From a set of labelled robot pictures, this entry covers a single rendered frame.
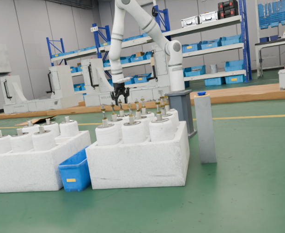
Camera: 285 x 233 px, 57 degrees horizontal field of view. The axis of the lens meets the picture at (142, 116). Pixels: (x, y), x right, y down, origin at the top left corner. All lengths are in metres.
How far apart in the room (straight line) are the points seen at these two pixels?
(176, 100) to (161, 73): 1.78
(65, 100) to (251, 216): 4.05
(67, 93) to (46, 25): 5.27
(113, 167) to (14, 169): 0.47
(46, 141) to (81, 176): 0.23
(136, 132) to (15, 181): 0.61
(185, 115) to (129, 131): 0.73
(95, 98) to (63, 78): 0.86
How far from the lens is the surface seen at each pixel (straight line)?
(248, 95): 3.06
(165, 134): 1.04
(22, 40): 8.93
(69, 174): 1.17
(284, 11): 7.11
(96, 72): 4.17
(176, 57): 1.72
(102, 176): 1.13
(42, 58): 9.22
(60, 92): 4.61
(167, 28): 6.79
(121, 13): 1.70
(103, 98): 3.94
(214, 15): 6.00
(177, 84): 1.72
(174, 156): 1.02
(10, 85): 5.73
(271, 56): 9.45
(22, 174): 1.32
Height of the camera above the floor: 0.44
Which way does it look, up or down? 9 degrees down
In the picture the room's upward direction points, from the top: 8 degrees counter-clockwise
